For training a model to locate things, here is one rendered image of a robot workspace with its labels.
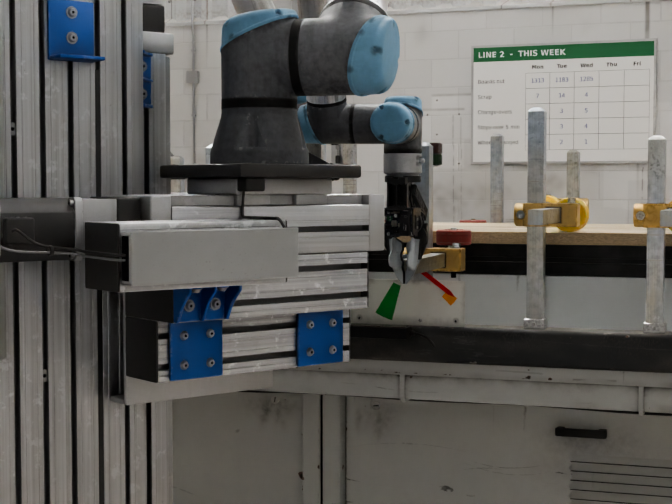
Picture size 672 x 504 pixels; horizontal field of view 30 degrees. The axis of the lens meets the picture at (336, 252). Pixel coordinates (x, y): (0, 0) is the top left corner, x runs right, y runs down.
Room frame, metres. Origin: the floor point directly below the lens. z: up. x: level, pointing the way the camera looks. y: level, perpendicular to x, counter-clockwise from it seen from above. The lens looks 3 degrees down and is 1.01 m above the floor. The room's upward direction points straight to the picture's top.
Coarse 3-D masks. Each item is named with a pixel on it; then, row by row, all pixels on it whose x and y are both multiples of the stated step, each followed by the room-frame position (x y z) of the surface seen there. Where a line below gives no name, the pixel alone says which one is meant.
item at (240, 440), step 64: (384, 256) 3.01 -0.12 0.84; (512, 256) 2.91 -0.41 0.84; (576, 256) 2.86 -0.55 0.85; (640, 256) 2.82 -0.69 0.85; (512, 320) 2.91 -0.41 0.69; (576, 320) 2.86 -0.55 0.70; (640, 320) 2.82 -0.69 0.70; (192, 448) 3.21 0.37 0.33; (256, 448) 3.15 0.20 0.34; (320, 448) 3.07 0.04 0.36; (384, 448) 3.04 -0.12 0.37; (448, 448) 2.99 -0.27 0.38; (512, 448) 2.94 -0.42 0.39; (576, 448) 2.90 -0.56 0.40; (640, 448) 2.85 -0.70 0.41
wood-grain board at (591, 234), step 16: (448, 224) 3.48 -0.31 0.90; (464, 224) 3.48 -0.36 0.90; (480, 224) 3.48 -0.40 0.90; (496, 224) 3.48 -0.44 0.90; (512, 224) 3.48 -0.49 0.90; (592, 224) 3.47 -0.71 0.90; (608, 224) 3.47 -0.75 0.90; (624, 224) 3.47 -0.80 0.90; (480, 240) 2.93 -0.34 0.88; (496, 240) 2.92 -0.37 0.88; (512, 240) 2.91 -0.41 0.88; (560, 240) 2.87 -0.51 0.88; (576, 240) 2.86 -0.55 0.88; (592, 240) 2.85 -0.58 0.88; (608, 240) 2.84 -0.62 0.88; (624, 240) 2.83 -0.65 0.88; (640, 240) 2.82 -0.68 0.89
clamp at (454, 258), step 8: (432, 248) 2.74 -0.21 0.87; (440, 248) 2.74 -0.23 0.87; (448, 248) 2.74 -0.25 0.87; (464, 248) 2.76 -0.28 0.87; (448, 256) 2.73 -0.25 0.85; (456, 256) 2.72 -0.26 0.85; (464, 256) 2.76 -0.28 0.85; (448, 264) 2.73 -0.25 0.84; (456, 264) 2.72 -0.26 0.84; (464, 264) 2.76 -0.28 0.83
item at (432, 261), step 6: (426, 258) 2.58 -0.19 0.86; (432, 258) 2.62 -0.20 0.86; (438, 258) 2.68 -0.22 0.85; (444, 258) 2.73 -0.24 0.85; (420, 264) 2.53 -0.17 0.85; (426, 264) 2.58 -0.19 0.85; (432, 264) 2.63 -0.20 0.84; (438, 264) 2.68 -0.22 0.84; (444, 264) 2.73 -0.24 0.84; (420, 270) 2.53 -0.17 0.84; (426, 270) 2.58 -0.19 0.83
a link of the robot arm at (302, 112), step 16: (304, 0) 2.26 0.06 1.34; (320, 0) 2.26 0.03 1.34; (304, 16) 2.28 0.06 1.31; (320, 96) 2.33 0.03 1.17; (336, 96) 2.33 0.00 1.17; (304, 112) 2.36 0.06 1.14; (320, 112) 2.34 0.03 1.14; (336, 112) 2.34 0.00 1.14; (352, 112) 2.34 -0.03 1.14; (304, 128) 2.36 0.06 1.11; (320, 128) 2.35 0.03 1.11; (336, 128) 2.34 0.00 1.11; (352, 128) 2.34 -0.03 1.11
